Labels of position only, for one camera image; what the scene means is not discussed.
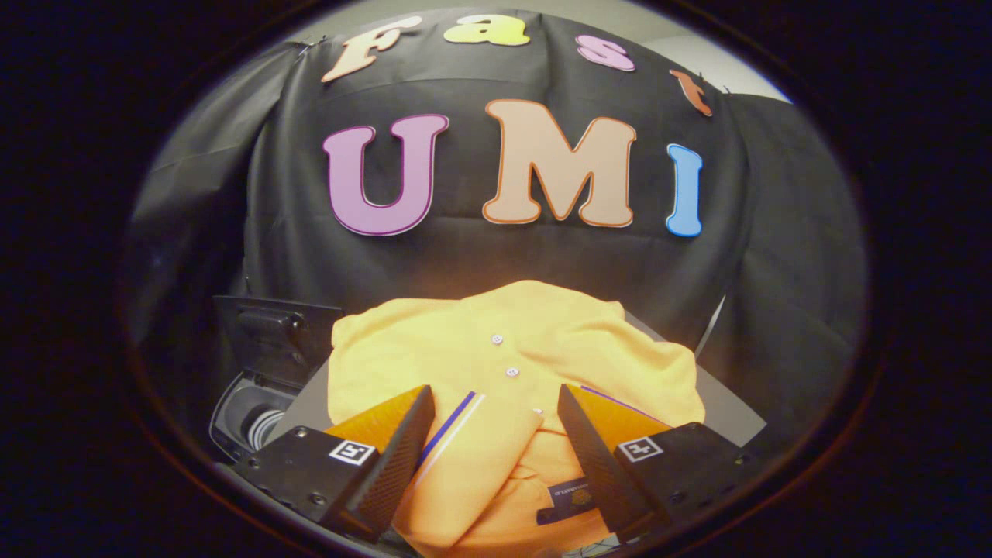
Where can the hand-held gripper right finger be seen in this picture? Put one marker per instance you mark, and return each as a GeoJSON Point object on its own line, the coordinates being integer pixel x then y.
{"type": "Point", "coordinates": [601, 465]}

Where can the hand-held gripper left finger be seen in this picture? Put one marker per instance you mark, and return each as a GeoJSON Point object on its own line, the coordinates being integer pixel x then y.
{"type": "Point", "coordinates": [391, 465]}

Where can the orange polo shirt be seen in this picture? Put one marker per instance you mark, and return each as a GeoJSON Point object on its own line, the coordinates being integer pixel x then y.
{"type": "Point", "coordinates": [504, 325]}

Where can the black backdrop cloth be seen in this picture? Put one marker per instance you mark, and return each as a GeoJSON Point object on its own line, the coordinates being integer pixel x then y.
{"type": "Point", "coordinates": [496, 256]}

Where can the cream cabinet with dark frame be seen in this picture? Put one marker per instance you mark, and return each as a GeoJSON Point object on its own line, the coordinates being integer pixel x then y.
{"type": "Point", "coordinates": [728, 411]}

